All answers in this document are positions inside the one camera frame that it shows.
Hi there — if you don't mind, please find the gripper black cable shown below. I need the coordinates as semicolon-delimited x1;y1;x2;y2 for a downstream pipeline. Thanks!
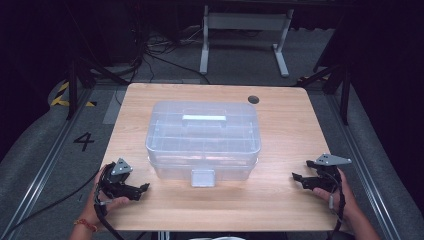
327;169;346;240
93;194;125;240

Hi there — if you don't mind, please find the black tripod stand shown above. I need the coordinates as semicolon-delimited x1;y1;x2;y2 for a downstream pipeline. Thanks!
296;59;352;127
64;55;130;121

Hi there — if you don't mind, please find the red beaded bracelet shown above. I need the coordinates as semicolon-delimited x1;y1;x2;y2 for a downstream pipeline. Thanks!
73;218;100;233

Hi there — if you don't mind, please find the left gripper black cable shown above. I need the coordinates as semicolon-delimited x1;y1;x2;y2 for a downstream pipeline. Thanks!
93;194;125;240

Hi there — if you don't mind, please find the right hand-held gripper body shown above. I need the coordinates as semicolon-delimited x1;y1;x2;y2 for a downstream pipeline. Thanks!
305;152;353;194

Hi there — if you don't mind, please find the white round object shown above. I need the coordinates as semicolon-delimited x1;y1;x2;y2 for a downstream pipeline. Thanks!
189;235;247;240

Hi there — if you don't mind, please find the metal floor rail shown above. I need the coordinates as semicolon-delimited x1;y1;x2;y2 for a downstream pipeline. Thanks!
0;87;95;240
325;93;403;240

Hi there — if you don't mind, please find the white metal desk frame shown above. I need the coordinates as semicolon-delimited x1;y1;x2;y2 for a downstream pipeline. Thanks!
198;4;295;79

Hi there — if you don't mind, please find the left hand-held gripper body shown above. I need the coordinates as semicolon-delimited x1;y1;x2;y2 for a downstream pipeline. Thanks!
99;157;134;200

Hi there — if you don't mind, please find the person's left hand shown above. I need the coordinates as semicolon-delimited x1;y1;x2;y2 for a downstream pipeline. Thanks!
81;163;131;231

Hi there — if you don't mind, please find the long black floor cable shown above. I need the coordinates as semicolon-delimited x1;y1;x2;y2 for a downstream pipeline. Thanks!
0;168;102;240

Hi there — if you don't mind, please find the person's right hand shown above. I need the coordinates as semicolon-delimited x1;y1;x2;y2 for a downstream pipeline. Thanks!
312;167;364;228

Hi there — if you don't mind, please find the clear plastic storage box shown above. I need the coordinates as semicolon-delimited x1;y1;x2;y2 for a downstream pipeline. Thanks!
145;100;262;188

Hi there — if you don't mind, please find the bundle of black cables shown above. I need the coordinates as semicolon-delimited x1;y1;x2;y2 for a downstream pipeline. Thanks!
131;19;212;85

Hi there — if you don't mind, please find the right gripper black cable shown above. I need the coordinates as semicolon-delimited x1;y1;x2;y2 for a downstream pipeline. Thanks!
327;169;346;240

